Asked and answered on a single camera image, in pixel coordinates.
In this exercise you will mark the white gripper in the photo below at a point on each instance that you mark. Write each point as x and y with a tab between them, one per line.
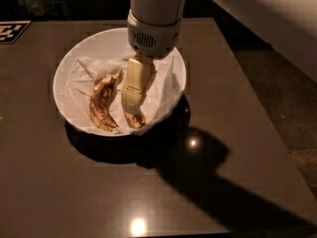
156	39

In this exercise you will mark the spotted banana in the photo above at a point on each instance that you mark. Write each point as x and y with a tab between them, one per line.
134	115
101	99

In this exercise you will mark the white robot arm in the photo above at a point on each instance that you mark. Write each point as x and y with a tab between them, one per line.
157	12

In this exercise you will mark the white bowl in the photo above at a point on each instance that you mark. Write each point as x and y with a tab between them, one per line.
99	43

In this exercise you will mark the white paper towel liner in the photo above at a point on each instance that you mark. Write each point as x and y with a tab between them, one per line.
161	90

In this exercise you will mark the black white fiducial marker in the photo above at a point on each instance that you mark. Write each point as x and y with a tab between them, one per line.
10	31

